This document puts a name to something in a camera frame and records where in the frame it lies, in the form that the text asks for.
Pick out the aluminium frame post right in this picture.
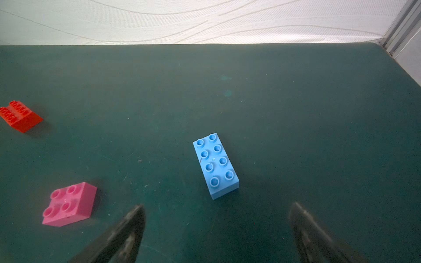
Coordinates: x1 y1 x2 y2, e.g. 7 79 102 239
379 0 421 58

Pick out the pink lego brick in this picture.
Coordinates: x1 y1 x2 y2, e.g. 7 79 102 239
42 182 97 227

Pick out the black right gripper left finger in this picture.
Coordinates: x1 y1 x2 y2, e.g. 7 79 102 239
69 205 146 263

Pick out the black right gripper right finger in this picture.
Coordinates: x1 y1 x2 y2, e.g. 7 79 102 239
288 202 362 263

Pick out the light blue lego brick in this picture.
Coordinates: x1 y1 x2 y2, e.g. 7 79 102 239
193 133 240 200

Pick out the red sloped lego brick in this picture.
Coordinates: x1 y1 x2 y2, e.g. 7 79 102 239
1 101 43 133

